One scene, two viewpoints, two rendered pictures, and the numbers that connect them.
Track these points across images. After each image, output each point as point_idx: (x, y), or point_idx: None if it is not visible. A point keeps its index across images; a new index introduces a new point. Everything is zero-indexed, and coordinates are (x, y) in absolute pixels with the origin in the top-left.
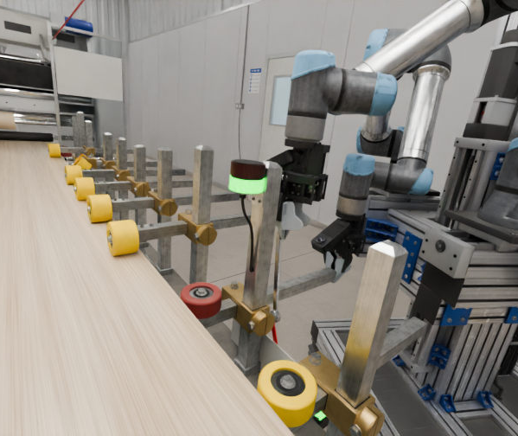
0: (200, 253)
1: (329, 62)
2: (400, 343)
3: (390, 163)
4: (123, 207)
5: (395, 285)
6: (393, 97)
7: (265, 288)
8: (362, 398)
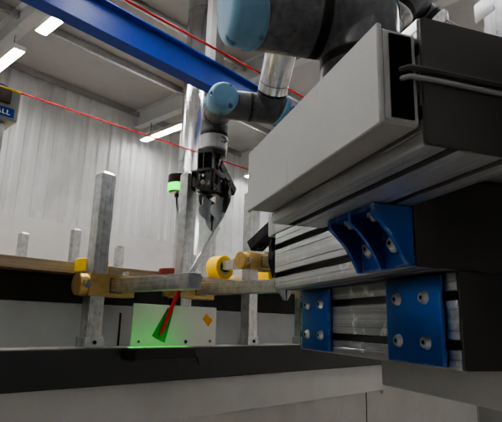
0: (244, 279)
1: (204, 101)
2: (154, 277)
3: None
4: None
5: (98, 191)
6: (209, 95)
7: (181, 262)
8: (89, 270)
